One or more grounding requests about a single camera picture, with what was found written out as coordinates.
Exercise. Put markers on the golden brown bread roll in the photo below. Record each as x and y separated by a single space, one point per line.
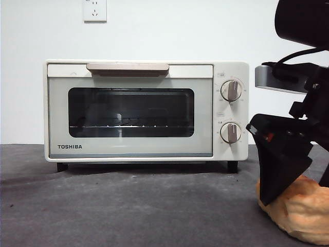
300 213

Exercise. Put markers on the beige oven temperature knob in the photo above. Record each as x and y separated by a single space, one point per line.
231 90

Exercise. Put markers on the white Toshiba toaster oven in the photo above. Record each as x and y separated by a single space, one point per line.
231 69

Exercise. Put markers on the beige oven timer knob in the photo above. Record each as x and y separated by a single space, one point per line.
231 132

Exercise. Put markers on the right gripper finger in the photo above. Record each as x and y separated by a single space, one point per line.
326 177
277 175

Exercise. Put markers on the white wall socket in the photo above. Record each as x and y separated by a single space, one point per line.
95 11

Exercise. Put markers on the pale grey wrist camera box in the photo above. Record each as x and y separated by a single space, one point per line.
264 77

